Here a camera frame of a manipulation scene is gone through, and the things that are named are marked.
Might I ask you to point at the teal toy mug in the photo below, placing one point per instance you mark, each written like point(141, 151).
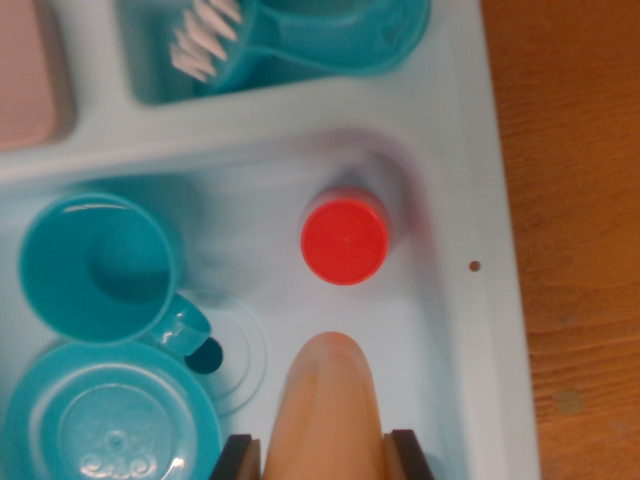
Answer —
point(95, 270)

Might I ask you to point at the teal toy plate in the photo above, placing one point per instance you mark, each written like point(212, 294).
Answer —
point(115, 415)

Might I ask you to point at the light blue toy sink unit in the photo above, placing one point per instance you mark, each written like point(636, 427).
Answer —
point(450, 200)

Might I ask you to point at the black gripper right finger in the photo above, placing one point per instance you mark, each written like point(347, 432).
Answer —
point(407, 460)

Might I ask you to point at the teal dish brush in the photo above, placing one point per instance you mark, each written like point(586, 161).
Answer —
point(310, 35)

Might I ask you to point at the red toy cup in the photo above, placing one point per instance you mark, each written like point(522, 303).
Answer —
point(345, 242)

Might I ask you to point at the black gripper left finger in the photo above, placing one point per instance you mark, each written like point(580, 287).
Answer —
point(237, 462)

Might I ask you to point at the cream detergent bottle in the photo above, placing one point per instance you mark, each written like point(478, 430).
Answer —
point(325, 415)

